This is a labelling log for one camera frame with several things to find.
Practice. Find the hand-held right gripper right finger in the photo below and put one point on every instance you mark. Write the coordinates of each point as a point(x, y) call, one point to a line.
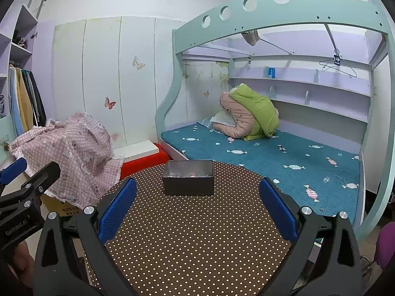
point(277, 209)

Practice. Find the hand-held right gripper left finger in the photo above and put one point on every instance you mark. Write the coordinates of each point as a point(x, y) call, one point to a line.
point(120, 209)

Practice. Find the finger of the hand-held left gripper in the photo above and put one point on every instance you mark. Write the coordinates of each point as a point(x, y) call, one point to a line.
point(14, 167)
point(46, 174)

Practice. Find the grey metal tin box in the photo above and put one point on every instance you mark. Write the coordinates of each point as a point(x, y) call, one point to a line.
point(188, 186)

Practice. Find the person's left hand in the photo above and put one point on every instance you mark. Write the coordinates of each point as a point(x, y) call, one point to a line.
point(23, 259)

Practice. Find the cardboard box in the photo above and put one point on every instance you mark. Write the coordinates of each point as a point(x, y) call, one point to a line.
point(61, 208)

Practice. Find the pink checked printed cloth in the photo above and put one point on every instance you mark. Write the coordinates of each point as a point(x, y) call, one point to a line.
point(77, 151)

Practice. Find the red stool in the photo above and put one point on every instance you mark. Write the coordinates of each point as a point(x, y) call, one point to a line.
point(142, 165)

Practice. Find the teal candy print mattress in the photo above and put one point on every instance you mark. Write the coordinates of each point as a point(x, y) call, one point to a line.
point(262, 160)

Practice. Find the white board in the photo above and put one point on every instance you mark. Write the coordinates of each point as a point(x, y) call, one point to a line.
point(135, 149)

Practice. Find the light blue hanging garment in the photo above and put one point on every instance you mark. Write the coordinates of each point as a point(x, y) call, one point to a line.
point(14, 104)

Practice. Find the yellow hanging garment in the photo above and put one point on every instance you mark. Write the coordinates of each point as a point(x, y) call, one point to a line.
point(26, 98)

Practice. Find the dark hanging garment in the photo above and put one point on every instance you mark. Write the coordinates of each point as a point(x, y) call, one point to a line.
point(38, 98)

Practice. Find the brown polka dot tablecloth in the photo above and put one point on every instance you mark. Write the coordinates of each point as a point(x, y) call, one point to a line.
point(191, 237)

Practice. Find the pink butterfly sticker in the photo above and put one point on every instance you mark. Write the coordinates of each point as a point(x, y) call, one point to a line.
point(109, 102)

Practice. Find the pink jacket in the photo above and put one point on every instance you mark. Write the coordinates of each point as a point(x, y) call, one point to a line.
point(237, 120)

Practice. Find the green jacket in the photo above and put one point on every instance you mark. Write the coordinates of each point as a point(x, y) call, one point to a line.
point(259, 111)

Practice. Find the white pillow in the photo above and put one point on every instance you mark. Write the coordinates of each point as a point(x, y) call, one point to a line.
point(220, 118)

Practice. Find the purple cloth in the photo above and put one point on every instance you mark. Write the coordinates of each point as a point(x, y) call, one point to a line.
point(387, 246)

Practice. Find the white wardrobe doors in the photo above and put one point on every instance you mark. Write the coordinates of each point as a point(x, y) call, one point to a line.
point(101, 67)

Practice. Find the small blue box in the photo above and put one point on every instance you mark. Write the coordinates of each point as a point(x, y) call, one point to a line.
point(271, 72)

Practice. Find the large beige butterfly sticker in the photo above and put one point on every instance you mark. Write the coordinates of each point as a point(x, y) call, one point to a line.
point(139, 63)

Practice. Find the open lilac wardrobe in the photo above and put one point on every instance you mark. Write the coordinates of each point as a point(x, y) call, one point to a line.
point(21, 18)

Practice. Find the dark hanging tag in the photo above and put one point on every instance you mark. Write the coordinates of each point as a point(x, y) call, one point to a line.
point(337, 58)

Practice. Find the grey hanging cloth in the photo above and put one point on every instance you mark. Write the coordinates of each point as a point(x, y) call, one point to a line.
point(250, 37)

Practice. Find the lilac wall shelf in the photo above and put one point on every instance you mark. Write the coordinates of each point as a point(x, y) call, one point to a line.
point(296, 81)

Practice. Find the teal bunk bed frame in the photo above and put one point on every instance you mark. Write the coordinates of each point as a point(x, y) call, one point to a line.
point(191, 40)

